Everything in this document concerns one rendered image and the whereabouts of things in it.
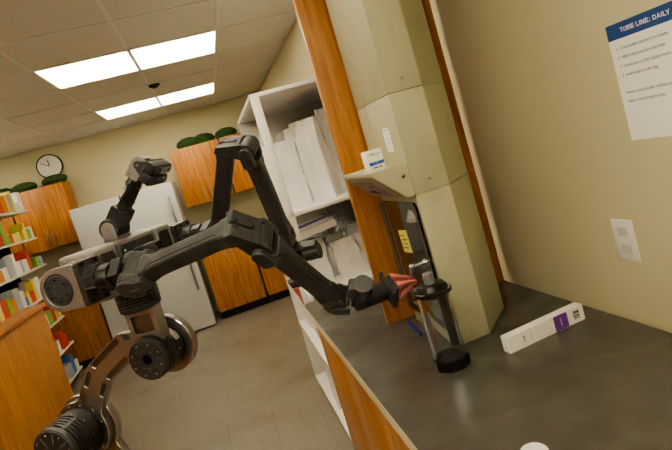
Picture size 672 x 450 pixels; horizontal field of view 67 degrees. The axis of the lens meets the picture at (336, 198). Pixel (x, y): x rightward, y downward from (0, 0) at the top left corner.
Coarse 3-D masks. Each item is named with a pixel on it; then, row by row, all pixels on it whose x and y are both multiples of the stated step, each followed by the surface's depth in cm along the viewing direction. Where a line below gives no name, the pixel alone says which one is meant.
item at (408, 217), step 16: (384, 208) 176; (400, 208) 161; (416, 208) 149; (400, 224) 166; (416, 224) 152; (400, 240) 170; (416, 240) 156; (400, 256) 176; (416, 256) 160; (416, 272) 165; (432, 272) 151; (416, 304) 175
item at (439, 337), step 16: (448, 288) 137; (432, 304) 136; (448, 304) 137; (432, 320) 137; (448, 320) 137; (432, 336) 139; (448, 336) 137; (432, 352) 141; (448, 352) 137; (464, 352) 139
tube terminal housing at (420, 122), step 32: (384, 96) 149; (416, 96) 148; (416, 128) 148; (448, 128) 160; (384, 160) 165; (416, 160) 148; (448, 160) 154; (416, 192) 148; (448, 192) 151; (448, 224) 151; (480, 224) 168; (448, 256) 151; (480, 256) 161; (480, 288) 155; (480, 320) 154
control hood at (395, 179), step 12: (384, 168) 149; (396, 168) 147; (348, 180) 173; (360, 180) 160; (372, 180) 149; (384, 180) 146; (396, 180) 147; (408, 180) 148; (396, 192) 149; (408, 192) 148
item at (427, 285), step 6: (426, 276) 139; (432, 276) 139; (426, 282) 139; (432, 282) 139; (438, 282) 139; (444, 282) 139; (420, 288) 138; (426, 288) 137; (432, 288) 136; (438, 288) 136; (420, 294) 138
